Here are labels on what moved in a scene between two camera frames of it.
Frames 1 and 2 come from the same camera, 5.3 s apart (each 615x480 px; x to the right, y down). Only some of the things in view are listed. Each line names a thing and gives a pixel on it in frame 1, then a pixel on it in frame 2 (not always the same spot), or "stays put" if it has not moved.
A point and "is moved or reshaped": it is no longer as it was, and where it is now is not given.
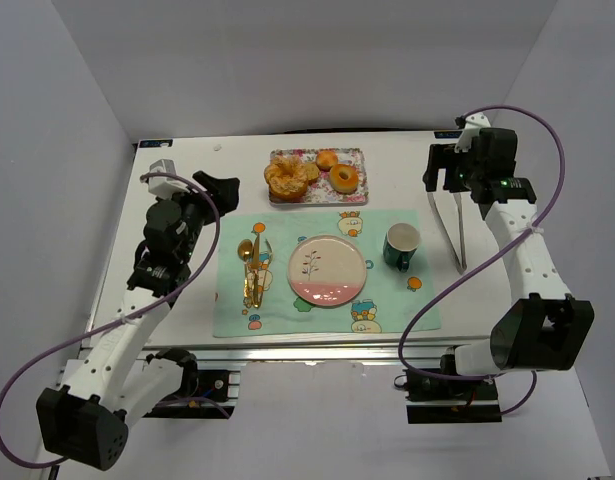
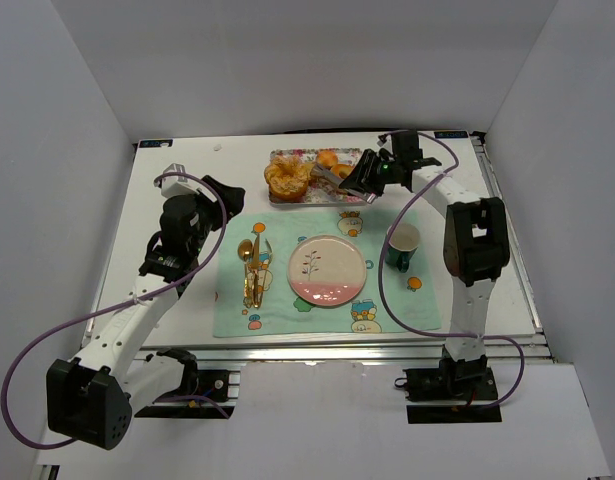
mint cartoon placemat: x=391 y=299 stays put
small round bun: x=326 y=159 stays put
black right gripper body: x=446 y=181 → x=375 y=171
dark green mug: x=400 y=242 stays put
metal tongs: x=461 y=264 is moved or reshaped
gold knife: x=256 y=267 stays put
